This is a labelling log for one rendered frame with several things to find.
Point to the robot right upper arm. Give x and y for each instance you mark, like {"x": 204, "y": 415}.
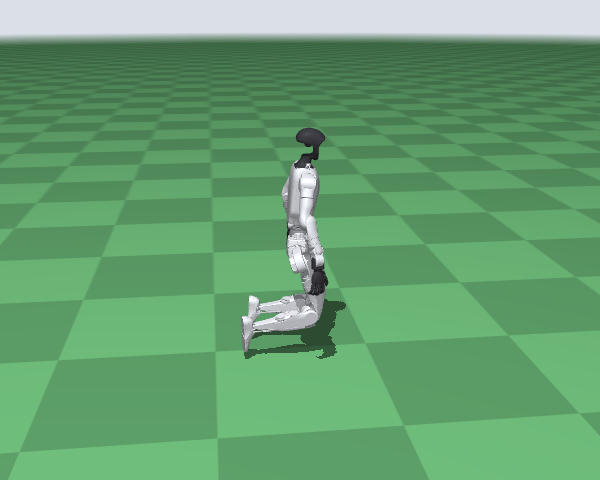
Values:
{"x": 307, "y": 187}

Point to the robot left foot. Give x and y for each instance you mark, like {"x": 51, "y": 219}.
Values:
{"x": 253, "y": 303}

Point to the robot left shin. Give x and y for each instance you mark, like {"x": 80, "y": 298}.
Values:
{"x": 285, "y": 304}

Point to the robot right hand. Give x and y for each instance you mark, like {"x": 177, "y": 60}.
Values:
{"x": 318, "y": 279}

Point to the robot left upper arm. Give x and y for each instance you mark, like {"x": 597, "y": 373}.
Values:
{"x": 284, "y": 192}

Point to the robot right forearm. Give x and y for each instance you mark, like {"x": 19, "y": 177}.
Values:
{"x": 316, "y": 250}

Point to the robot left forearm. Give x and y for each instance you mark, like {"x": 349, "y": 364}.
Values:
{"x": 285, "y": 206}

